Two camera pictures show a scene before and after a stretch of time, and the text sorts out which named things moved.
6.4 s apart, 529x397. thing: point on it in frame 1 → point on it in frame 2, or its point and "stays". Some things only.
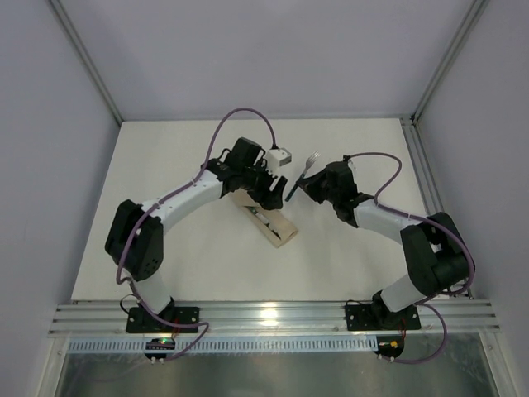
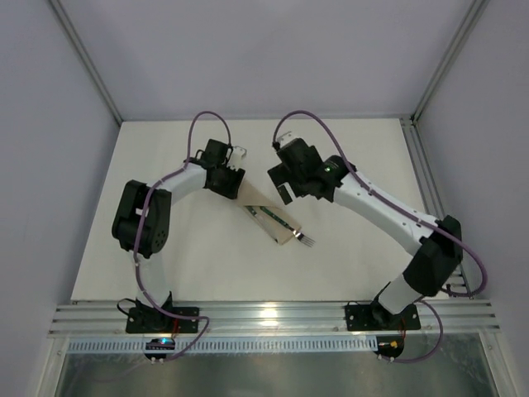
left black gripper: (267, 187) → (231, 184)
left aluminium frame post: (73, 35) stays
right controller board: (390, 346) stays
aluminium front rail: (241, 318) stays
